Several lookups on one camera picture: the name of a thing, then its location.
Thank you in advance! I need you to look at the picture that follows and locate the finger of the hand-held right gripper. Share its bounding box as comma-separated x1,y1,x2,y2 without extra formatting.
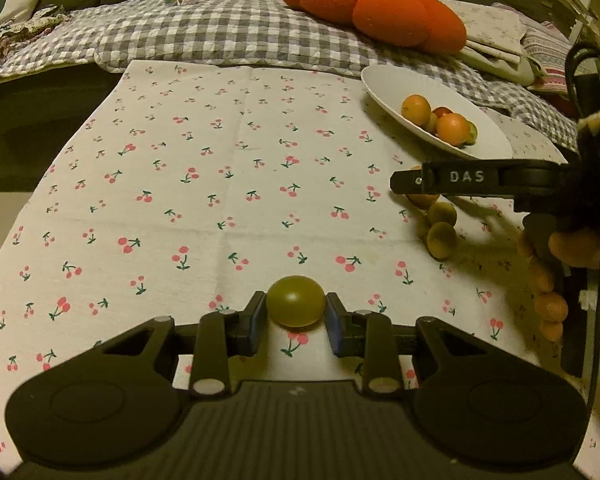
390,162,433,195

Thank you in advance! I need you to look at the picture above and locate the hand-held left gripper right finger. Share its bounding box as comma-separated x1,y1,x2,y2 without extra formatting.
325,291,496,395

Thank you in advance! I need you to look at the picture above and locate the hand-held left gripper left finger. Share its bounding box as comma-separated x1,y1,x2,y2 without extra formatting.
100,290,268,396

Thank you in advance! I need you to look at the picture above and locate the orange with dimple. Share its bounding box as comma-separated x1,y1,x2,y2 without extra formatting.
405,165,442,210

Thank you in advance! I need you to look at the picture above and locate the smooth round green fruit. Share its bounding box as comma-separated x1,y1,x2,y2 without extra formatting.
266,275,327,330

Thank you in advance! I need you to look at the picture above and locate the large orange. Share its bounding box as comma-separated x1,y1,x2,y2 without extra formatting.
436,113,470,145

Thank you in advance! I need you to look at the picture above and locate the small tangerine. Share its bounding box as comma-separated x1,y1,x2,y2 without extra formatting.
401,95,432,126

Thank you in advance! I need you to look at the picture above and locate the white plate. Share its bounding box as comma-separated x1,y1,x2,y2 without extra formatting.
361,64,513,161

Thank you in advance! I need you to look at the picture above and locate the person's right hand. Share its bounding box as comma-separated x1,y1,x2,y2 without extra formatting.
517,227,600,342

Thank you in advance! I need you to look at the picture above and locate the small yellow-green fruit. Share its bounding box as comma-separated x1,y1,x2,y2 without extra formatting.
426,221,458,260
426,201,457,226

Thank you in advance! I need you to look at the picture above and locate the folded pale floral cloth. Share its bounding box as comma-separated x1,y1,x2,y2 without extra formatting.
447,0,536,86

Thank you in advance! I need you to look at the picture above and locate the orange pumpkin cushion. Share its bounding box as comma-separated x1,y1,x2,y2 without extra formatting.
279,0,467,56

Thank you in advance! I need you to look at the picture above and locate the cherry print tablecloth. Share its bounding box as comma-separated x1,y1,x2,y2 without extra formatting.
0,59,600,476

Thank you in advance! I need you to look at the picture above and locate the grey checkered blanket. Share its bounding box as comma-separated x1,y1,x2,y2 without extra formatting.
0,0,581,153

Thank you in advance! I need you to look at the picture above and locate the floral patterned cloth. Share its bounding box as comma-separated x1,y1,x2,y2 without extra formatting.
0,4,71,76

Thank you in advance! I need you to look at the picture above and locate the black cable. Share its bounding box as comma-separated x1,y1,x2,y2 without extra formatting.
564,44,600,411

